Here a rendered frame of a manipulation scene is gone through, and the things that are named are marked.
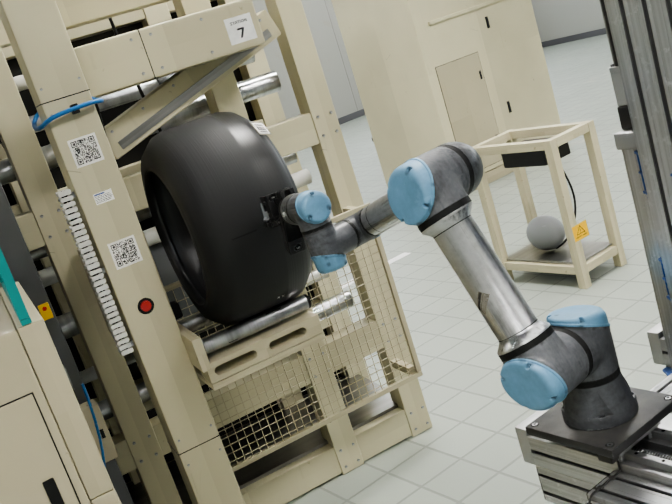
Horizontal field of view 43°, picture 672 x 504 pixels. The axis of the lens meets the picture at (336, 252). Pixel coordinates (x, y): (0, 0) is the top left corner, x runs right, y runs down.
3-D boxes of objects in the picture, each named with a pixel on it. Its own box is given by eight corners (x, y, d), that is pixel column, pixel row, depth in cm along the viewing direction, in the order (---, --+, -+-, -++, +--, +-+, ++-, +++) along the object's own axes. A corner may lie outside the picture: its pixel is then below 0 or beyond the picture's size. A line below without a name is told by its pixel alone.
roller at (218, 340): (203, 359, 236) (201, 349, 233) (196, 349, 239) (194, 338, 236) (312, 310, 249) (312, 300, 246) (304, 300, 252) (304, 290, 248)
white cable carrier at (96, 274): (122, 356, 234) (57, 193, 222) (118, 352, 238) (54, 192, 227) (137, 349, 235) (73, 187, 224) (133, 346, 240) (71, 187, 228)
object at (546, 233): (586, 289, 436) (549, 140, 417) (502, 282, 486) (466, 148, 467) (627, 263, 453) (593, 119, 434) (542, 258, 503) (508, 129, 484)
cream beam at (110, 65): (81, 101, 246) (61, 50, 243) (69, 107, 269) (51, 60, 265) (267, 43, 268) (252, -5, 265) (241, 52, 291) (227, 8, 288)
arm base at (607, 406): (653, 400, 172) (643, 357, 170) (607, 437, 164) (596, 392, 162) (593, 388, 185) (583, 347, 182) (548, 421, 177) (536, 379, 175)
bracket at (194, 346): (203, 373, 231) (190, 341, 229) (167, 345, 267) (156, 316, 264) (214, 368, 232) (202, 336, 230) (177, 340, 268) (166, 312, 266)
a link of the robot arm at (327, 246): (365, 255, 199) (348, 212, 197) (332, 274, 192) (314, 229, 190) (344, 259, 205) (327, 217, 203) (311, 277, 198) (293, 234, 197)
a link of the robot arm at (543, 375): (605, 372, 162) (452, 132, 166) (563, 411, 153) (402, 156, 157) (561, 387, 171) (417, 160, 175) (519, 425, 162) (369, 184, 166)
